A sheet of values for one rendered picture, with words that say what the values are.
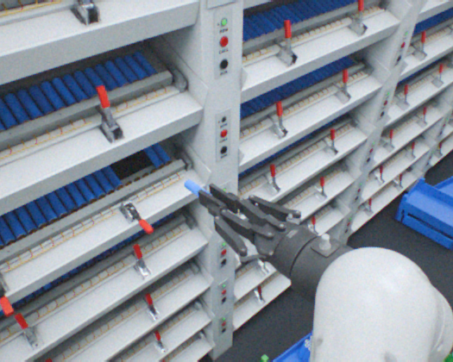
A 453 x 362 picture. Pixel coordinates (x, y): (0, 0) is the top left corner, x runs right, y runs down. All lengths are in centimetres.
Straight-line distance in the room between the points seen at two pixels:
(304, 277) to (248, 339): 116
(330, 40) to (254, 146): 32
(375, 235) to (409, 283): 173
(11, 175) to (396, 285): 55
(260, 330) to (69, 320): 92
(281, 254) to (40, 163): 39
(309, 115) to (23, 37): 76
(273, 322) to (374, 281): 137
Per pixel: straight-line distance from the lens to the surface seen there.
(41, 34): 60
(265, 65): 91
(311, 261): 54
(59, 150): 70
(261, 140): 101
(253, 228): 61
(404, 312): 37
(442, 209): 225
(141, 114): 74
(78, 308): 97
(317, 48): 102
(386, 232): 214
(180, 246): 102
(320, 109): 116
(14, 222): 83
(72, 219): 81
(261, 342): 168
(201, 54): 73
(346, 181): 155
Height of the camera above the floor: 150
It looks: 42 degrees down
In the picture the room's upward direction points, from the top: straight up
